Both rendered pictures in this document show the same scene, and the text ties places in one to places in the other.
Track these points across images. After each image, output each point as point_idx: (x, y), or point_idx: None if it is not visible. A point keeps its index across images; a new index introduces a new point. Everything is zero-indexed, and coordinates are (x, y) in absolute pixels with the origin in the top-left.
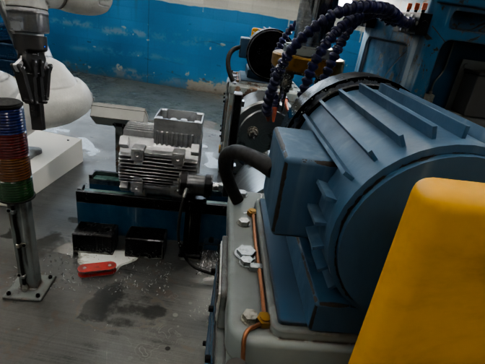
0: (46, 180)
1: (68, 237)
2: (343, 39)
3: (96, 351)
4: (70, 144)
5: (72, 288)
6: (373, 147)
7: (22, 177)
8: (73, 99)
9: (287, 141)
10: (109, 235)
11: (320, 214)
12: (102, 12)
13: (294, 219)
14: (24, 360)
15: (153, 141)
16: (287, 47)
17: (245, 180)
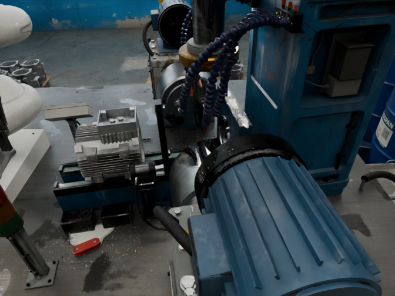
0: (27, 173)
1: (58, 222)
2: (233, 47)
3: None
4: (36, 137)
5: (73, 267)
6: (258, 269)
7: (9, 217)
8: (26, 105)
9: (198, 245)
10: (87, 218)
11: None
12: (27, 37)
13: None
14: None
15: (101, 143)
16: (188, 71)
17: (178, 177)
